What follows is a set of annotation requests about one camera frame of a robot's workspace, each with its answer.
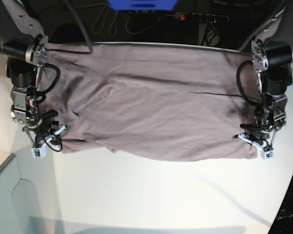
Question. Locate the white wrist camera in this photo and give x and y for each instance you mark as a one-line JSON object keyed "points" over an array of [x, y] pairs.
{"points": [[39, 151], [267, 153]]}

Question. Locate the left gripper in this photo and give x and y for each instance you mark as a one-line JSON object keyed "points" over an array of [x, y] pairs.
{"points": [[258, 134]]}

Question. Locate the blue plastic bin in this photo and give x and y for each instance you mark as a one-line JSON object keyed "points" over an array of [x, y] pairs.
{"points": [[142, 4]]}

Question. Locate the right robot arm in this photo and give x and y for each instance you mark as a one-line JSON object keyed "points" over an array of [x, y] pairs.
{"points": [[23, 41]]}

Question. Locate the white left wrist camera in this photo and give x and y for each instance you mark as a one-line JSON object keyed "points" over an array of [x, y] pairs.
{"points": [[267, 153]]}

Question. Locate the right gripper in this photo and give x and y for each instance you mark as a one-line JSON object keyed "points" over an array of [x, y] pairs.
{"points": [[45, 130]]}

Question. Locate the black power strip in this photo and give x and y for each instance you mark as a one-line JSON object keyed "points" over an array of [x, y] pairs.
{"points": [[201, 18]]}

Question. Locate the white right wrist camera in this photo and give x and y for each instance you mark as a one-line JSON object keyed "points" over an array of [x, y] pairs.
{"points": [[39, 151]]}

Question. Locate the mauve t-shirt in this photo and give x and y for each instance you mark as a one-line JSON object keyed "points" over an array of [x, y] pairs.
{"points": [[159, 102]]}

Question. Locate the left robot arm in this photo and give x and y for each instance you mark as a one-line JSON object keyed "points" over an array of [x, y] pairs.
{"points": [[272, 55]]}

